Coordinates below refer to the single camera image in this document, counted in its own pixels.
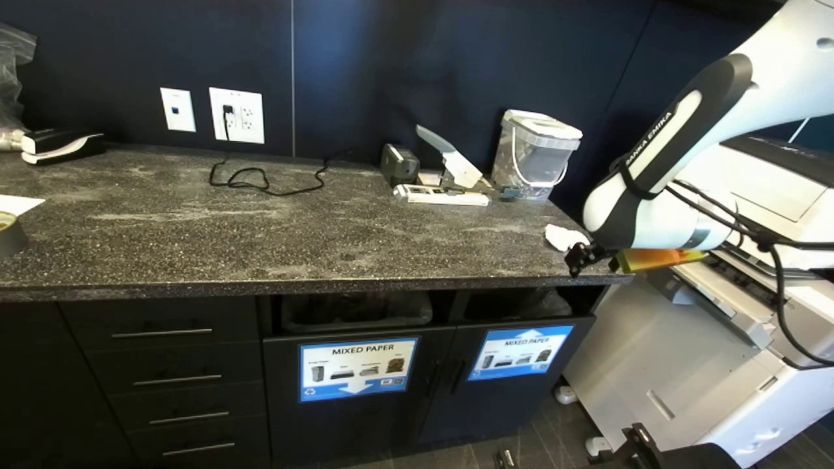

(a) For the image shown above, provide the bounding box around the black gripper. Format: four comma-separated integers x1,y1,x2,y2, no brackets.
562,242,631,279

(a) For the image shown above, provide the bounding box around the small torn white paper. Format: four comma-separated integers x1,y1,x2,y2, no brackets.
543,222,595,255

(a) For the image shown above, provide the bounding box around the clear bin liner bag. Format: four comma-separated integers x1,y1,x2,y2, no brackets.
518,288,575,321

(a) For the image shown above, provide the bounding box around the clear plastic bucket with lid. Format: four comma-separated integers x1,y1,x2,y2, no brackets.
489,107,583,206

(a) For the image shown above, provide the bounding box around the mixed paper sign up arrow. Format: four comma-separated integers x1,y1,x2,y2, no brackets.
467,322,579,386

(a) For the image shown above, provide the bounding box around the white office printer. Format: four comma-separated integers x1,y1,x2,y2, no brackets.
557,120,834,469

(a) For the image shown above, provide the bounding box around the small black desk device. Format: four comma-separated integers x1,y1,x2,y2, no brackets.
377,141,423,188

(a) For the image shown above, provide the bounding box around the mixed paper sign down arrow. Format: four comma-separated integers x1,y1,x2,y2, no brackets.
298,336,419,404

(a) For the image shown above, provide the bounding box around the large white outlet plate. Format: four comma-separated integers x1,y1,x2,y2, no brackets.
205,82,269,145

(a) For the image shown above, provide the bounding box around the flat white paper sheet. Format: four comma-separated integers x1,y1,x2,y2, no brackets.
0,193,48,218

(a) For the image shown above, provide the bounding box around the clear plastic bag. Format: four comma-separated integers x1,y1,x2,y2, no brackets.
0,23,38,151

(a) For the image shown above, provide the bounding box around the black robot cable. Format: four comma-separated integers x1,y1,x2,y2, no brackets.
667,176,834,367

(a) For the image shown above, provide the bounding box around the black power cable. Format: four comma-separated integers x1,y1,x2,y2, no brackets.
205,100,332,198

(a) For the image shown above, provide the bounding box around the black drawer with metal handle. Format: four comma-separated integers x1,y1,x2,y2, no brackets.
85,344,267,396
108,388,269,435
124,427,272,469
59,296,263,352

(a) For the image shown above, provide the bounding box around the small white wall plate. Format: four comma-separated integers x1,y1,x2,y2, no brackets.
158,82,197,134

